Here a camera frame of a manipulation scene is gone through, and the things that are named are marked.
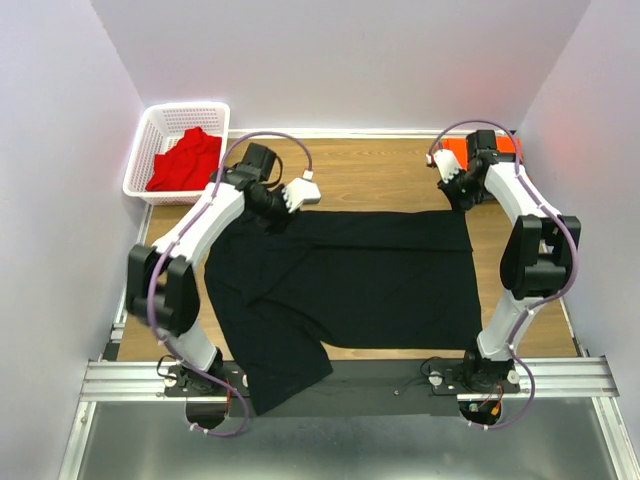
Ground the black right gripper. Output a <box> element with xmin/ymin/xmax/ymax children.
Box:
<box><xmin>437</xmin><ymin>168</ymin><xmax>483</xmax><ymax>215</ymax></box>

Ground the black t shirt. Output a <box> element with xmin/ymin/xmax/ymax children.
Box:
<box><xmin>204</xmin><ymin>211</ymin><xmax>482</xmax><ymax>414</ymax></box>

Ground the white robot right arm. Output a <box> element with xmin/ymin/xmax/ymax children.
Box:
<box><xmin>427</xmin><ymin>130</ymin><xmax>581</xmax><ymax>393</ymax></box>

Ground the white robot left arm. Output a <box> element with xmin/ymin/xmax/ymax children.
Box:
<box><xmin>125</xmin><ymin>134</ymin><xmax>321</xmax><ymax>396</ymax></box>

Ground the folded orange shirt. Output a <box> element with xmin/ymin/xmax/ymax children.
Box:
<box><xmin>441</xmin><ymin>135</ymin><xmax>515</xmax><ymax>170</ymax></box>

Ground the red crumpled shirt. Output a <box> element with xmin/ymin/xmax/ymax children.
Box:
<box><xmin>146</xmin><ymin>127</ymin><xmax>222</xmax><ymax>192</ymax></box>

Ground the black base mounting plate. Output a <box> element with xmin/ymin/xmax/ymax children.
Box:
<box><xmin>164</xmin><ymin>358</ymin><xmax>521</xmax><ymax>419</ymax></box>

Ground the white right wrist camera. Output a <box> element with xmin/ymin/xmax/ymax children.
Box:
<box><xmin>426</xmin><ymin>149</ymin><xmax>463</xmax><ymax>184</ymax></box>

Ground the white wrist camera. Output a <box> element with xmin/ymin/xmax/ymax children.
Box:
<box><xmin>282</xmin><ymin>170</ymin><xmax>322</xmax><ymax>213</ymax></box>
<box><xmin>426</xmin><ymin>149</ymin><xmax>463</xmax><ymax>184</ymax></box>

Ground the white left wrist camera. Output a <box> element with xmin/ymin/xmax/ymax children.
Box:
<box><xmin>282</xmin><ymin>170</ymin><xmax>322</xmax><ymax>213</ymax></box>

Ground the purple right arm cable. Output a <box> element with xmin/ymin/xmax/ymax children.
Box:
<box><xmin>427</xmin><ymin>119</ymin><xmax>581</xmax><ymax>432</ymax></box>

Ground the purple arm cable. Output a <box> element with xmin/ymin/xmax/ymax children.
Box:
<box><xmin>147</xmin><ymin>130</ymin><xmax>316</xmax><ymax>437</ymax></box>
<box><xmin>427</xmin><ymin>119</ymin><xmax>581</xmax><ymax>432</ymax></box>

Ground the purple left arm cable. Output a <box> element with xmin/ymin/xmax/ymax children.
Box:
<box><xmin>147</xmin><ymin>130</ymin><xmax>316</xmax><ymax>437</ymax></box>

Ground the aluminium left side rail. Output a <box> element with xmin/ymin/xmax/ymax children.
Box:
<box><xmin>102</xmin><ymin>204</ymin><xmax>154</xmax><ymax>361</ymax></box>

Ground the aluminium rail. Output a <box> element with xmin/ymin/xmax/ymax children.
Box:
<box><xmin>102</xmin><ymin>204</ymin><xmax>154</xmax><ymax>361</ymax></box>
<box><xmin>80</xmin><ymin>357</ymin><xmax>619</xmax><ymax>403</ymax></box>

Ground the aluminium front rail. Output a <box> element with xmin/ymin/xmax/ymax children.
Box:
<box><xmin>80</xmin><ymin>357</ymin><xmax>619</xmax><ymax>403</ymax></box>

